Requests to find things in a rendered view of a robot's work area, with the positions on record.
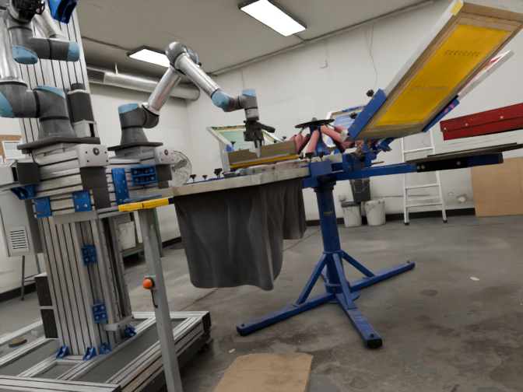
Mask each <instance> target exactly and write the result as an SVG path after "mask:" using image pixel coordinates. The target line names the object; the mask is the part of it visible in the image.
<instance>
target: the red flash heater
mask: <svg viewBox="0 0 523 392"><path fill-rule="evenodd" d="M440 128H441V132H443V139H444V141H447V140H452V139H459V138H470V137H476V136H482V135H493V134H499V133H504V132H509V131H517V130H522V129H523V103H517V104H513V105H510V106H506V107H500V108H496V109H492V110H486V111H482V112H478V113H474V114H468V115H465V116H460V117H454V118H451V119H447V120H443V121H440Z"/></svg>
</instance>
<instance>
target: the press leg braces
mask: <svg viewBox="0 0 523 392"><path fill-rule="evenodd" d="M332 258H333V261H334V264H335V268H336V271H337V274H338V277H339V281H340V284H341V286H342V291H343V295H344V297H345V301H346V302H345V303H342V304H343V305H344V307H345V308H346V309H347V310H349V309H355V308H357V306H356V305H355V303H354V302H353V300H352V297H351V295H350V291H349V287H348V284H347V281H346V277H345V274H344V271H343V269H342V265H341V262H340V260H339V256H338V254H333V255H332ZM343 259H345V260H346V261H347V262H349V263H350V264H351V265H352V266H353V267H355V268H356V269H357V270H359V271H360V272H362V273H363V274H364V275H366V276H365V277H363V278H365V279H372V278H375V277H377V276H379V275H374V274H373V273H372V272H370V271H369V270H367V269H366V268H365V267H364V266H363V265H362V264H360V263H359V262H358V261H356V260H355V259H354V258H352V257H351V256H349V255H348V254H347V253H346V252H345V251H344V250H343ZM327 261H328V255H327V254H323V255H322V256H321V259H320V261H319V262H318V264H317V266H316V268H315V269H314V271H313V273H312V275H311V276H310V278H309V280H308V282H307V284H306V285H305V287H304V289H303V291H302V293H301V294H300V296H299V298H298V300H297V301H296V302H295V303H293V304H292V305H293V306H296V307H298V306H302V305H304V304H307V303H309V301H306V299H307V297H308V296H309V294H310V292H311V290H312V289H313V287H314V284H315V283H316V281H317V280H318V277H319V275H320V274H321V272H322V270H323V268H324V267H325V265H326V263H327Z"/></svg>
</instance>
